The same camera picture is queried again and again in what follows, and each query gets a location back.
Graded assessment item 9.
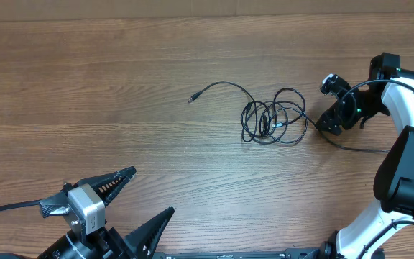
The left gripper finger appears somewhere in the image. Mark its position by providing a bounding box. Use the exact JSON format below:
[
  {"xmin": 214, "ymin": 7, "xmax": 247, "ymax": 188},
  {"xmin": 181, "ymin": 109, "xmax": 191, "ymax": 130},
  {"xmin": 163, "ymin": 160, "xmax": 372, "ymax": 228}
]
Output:
[
  {"xmin": 74, "ymin": 166, "xmax": 137, "ymax": 206},
  {"xmin": 124, "ymin": 206, "xmax": 175, "ymax": 259}
]

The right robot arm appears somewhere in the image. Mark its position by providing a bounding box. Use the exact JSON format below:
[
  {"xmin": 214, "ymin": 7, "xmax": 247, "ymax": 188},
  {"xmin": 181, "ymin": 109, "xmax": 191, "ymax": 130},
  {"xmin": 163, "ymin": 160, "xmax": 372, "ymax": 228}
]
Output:
[{"xmin": 307, "ymin": 53, "xmax": 414, "ymax": 258}]

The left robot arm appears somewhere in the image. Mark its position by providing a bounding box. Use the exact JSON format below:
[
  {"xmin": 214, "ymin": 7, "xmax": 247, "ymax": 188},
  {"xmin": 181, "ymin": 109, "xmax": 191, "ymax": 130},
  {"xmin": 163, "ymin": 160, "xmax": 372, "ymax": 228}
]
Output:
[{"xmin": 0, "ymin": 167, "xmax": 175, "ymax": 259}]

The right camera black cable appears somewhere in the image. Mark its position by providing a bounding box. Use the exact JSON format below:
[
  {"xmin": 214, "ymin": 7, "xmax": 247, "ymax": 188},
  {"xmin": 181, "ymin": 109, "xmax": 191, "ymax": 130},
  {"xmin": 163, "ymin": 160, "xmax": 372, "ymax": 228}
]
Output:
[{"xmin": 338, "ymin": 78, "xmax": 414, "ymax": 134}]

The camera black cable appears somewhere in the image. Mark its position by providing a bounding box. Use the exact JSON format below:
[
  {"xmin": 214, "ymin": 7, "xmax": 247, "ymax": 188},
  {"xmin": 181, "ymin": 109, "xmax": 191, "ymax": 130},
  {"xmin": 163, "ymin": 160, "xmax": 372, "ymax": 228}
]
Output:
[
  {"xmin": 0, "ymin": 192, "xmax": 71, "ymax": 221},
  {"xmin": 338, "ymin": 78, "xmax": 414, "ymax": 134}
]

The left camera black cable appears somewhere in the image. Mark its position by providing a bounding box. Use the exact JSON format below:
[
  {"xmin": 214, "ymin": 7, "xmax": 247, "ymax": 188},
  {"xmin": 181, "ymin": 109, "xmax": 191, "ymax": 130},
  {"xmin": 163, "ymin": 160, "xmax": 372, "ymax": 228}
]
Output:
[{"xmin": 0, "ymin": 192, "xmax": 71, "ymax": 221}]

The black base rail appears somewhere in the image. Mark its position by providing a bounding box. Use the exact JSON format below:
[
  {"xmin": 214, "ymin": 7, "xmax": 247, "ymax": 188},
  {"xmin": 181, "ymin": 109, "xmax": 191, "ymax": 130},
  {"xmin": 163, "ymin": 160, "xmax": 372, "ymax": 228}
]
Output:
[{"xmin": 153, "ymin": 247, "xmax": 326, "ymax": 259}]

